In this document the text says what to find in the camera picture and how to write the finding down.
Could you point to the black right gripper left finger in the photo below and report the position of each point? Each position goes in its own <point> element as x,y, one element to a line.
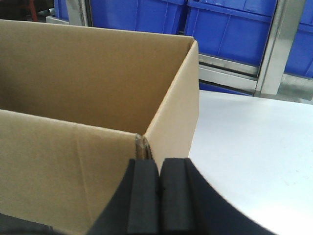
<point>134,207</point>

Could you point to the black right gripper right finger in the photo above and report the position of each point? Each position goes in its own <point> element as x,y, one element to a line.
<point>190,206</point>

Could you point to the brown cardboard box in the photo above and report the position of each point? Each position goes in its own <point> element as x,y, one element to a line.
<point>77,104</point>

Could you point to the blue crate middle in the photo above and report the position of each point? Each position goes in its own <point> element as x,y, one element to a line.
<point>236,30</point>

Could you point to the blue crate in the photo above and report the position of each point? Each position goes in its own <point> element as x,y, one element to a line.
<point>157,16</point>
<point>236,30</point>
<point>300,61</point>

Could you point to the blue crate right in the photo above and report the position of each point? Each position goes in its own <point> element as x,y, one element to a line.
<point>300,61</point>

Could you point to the blue crate left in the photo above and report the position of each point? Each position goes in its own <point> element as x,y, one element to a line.
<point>157,16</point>

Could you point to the metal shelf horizontal rail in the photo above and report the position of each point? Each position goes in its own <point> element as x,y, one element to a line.
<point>228,65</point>

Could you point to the metal shelf upright post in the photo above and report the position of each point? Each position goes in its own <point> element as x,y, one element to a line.
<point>282,33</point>

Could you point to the red metal frame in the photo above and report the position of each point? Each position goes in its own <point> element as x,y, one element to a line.
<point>32,9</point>

